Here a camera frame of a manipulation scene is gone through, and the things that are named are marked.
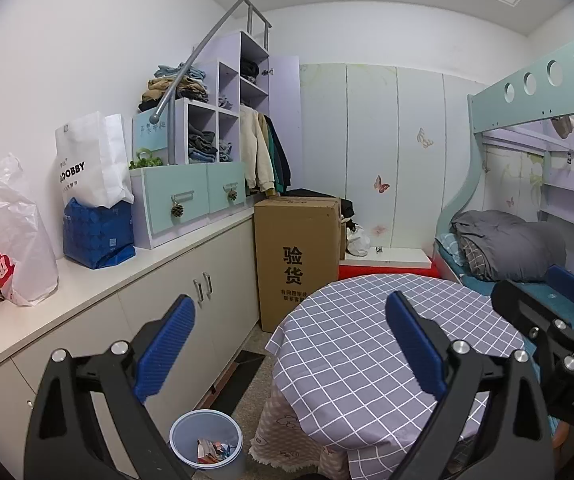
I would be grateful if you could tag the white wardrobe with butterflies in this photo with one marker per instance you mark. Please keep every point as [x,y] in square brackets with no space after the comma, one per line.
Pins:
[407,100]

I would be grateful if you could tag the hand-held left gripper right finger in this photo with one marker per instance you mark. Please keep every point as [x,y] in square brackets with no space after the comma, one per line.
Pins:
[417,345]

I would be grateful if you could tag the white butterfly sticker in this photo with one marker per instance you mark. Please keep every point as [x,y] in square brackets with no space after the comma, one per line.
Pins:
[424,138]

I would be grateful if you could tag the white plastic bag red print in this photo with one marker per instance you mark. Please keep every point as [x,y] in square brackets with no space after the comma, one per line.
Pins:
[12,240]

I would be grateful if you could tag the red platform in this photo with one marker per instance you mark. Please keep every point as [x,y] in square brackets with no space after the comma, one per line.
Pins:
[392,271]

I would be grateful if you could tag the white paper shopping bag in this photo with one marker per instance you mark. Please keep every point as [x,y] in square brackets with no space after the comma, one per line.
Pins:
[87,160]

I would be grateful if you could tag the dark green hanging jacket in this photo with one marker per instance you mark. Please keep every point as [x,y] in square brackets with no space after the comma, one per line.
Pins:
[279,160]

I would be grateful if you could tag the pale pink butterfly sticker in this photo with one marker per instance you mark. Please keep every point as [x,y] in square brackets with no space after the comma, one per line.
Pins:
[378,230]

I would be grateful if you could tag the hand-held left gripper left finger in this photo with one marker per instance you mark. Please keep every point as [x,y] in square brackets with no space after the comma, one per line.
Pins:
[164,350]

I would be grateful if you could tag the pale blue plastic bin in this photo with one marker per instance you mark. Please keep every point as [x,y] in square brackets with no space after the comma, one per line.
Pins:
[187,435]

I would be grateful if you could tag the stack of folded clothes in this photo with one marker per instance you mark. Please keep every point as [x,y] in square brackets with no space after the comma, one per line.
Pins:
[177,87]

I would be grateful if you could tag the small white plastic bag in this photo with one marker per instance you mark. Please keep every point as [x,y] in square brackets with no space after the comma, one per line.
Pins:
[358,241]

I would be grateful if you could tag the green artificial plant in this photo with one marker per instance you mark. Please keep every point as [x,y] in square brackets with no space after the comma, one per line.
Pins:
[144,161]

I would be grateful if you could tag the teal bunk bed frame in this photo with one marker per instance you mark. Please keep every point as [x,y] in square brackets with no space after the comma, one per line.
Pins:
[517,90]

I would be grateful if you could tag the blue patterned bag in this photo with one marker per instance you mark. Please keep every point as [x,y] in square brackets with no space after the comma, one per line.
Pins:
[97,232]

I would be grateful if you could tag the pinecone drawer pull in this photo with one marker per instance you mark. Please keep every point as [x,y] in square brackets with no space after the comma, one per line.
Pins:
[232,195]
[177,211]

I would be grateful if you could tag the round table with checked cloth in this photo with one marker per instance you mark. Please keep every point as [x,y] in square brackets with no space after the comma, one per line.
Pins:
[367,340]

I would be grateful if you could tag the tall printed cardboard box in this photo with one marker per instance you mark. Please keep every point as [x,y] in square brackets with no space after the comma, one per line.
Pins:
[292,240]

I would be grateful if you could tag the round clip-on lamp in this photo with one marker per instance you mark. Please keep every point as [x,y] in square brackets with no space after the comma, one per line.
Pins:
[563,127]

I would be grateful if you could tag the folded dark jeans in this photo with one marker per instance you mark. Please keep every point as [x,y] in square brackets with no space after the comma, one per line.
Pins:
[204,145]

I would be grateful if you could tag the grey metal handrail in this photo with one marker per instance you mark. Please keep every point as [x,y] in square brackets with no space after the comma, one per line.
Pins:
[207,40]

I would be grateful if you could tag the black garment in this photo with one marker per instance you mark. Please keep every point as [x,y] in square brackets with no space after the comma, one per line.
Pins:
[317,194]

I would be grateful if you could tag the folded black clothes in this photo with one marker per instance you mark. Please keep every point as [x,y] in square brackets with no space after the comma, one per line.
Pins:
[250,71]

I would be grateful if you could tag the beige hanging jacket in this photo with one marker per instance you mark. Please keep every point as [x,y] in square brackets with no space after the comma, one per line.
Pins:
[257,150]

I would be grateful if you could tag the long white floor cabinet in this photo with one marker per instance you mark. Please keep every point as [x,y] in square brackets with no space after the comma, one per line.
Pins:
[157,285]

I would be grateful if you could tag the purple stepped shelf unit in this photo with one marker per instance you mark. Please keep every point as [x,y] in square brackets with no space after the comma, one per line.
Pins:
[254,95]

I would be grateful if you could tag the grey duvet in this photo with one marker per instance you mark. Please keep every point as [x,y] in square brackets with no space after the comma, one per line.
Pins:
[512,245]

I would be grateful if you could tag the small teal drawer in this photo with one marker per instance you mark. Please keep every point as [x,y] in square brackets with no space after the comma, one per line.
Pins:
[224,175]

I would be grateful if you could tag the large teal drawer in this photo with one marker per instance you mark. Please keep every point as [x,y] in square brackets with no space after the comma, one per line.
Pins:
[167,195]

